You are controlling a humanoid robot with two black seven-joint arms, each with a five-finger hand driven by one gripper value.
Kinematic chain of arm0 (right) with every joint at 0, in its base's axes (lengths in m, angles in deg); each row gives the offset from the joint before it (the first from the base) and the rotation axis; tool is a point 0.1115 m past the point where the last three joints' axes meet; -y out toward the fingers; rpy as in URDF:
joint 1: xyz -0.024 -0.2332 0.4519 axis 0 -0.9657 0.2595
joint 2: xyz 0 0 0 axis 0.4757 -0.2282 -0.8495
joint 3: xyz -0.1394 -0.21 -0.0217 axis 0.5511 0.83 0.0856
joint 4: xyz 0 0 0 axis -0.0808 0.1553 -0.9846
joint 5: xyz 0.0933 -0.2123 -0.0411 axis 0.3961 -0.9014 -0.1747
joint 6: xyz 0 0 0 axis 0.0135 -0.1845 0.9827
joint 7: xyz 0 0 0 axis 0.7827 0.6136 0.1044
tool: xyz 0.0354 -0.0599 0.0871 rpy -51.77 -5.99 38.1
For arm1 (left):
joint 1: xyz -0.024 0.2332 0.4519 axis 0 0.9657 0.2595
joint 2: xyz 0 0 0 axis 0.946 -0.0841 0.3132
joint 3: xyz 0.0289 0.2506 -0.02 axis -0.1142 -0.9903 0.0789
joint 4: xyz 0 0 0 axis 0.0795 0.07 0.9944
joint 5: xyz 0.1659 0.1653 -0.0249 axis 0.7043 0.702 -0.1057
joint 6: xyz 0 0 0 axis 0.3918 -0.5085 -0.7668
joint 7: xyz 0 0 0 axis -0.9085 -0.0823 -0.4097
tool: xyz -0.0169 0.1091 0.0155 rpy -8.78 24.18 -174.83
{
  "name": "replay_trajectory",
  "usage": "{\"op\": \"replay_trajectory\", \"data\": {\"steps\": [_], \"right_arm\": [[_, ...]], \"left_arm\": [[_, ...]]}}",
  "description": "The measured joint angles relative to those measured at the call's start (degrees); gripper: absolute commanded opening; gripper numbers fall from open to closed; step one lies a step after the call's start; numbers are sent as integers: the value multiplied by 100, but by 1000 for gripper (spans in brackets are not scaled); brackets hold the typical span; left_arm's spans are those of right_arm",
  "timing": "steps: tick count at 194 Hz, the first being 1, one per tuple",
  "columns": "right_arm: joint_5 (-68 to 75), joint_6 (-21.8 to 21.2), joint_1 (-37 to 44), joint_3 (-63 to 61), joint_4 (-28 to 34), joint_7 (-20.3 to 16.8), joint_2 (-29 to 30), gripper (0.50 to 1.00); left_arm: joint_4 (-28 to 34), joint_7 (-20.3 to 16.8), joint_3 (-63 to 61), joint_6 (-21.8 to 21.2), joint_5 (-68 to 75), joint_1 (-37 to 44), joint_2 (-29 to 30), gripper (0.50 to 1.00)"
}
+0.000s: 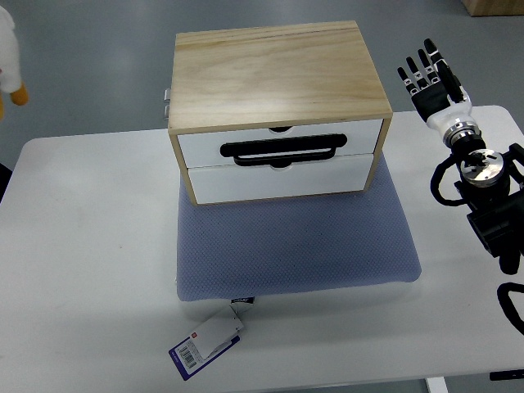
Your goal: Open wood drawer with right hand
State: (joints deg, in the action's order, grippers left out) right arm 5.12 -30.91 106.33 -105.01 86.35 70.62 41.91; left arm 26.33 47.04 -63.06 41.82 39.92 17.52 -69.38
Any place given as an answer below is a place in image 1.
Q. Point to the silver metal clips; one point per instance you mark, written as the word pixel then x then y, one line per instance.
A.
pixel 166 100

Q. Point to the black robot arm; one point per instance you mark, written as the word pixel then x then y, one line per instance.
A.
pixel 491 185

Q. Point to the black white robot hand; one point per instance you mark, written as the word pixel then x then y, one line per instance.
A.
pixel 437 95

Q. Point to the white blue product tag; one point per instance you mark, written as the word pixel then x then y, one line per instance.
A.
pixel 205 343

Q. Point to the cardboard box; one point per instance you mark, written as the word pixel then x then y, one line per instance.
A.
pixel 494 7

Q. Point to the black bar under table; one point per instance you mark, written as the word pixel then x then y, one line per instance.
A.
pixel 507 375

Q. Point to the white drawer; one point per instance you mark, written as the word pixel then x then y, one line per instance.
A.
pixel 202 149
pixel 234 183

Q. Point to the wooden drawer cabinet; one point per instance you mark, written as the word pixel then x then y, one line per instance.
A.
pixel 274 78

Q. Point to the white yellow plush toy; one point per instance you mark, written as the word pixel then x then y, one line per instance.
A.
pixel 11 80

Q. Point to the blue mesh cushion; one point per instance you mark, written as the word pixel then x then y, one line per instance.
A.
pixel 293 245

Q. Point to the white table leg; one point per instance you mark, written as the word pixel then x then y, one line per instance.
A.
pixel 436 385

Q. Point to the black drawer handle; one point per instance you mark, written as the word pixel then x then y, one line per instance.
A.
pixel 280 153

